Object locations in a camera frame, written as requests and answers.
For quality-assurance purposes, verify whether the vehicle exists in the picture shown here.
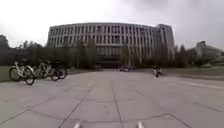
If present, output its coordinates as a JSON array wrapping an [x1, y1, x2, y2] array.
[[117, 65, 131, 73]]

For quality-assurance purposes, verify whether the grass lawn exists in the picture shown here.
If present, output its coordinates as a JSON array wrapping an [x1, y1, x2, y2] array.
[[162, 65, 224, 77], [0, 65, 16, 84]]

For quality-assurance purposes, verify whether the row of trees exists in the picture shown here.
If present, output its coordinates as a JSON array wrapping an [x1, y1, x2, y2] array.
[[0, 34, 224, 70]]

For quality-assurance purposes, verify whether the person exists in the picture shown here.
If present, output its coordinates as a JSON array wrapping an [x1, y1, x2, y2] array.
[[152, 64, 164, 78]]

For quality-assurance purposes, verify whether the dark bicycle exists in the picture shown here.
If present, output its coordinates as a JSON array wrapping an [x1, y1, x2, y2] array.
[[52, 60, 68, 80]]

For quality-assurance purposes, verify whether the grey building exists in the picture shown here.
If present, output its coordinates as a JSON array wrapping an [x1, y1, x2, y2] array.
[[193, 40, 224, 66]]

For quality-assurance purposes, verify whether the white bicycle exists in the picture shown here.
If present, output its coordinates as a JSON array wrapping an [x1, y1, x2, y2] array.
[[8, 59, 36, 86]]

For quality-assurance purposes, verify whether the grey stone slab plaza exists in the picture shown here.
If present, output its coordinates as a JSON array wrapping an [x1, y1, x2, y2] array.
[[0, 69, 224, 128]]

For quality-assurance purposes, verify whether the large white banded building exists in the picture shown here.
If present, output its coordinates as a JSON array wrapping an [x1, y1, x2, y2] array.
[[46, 22, 176, 69]]

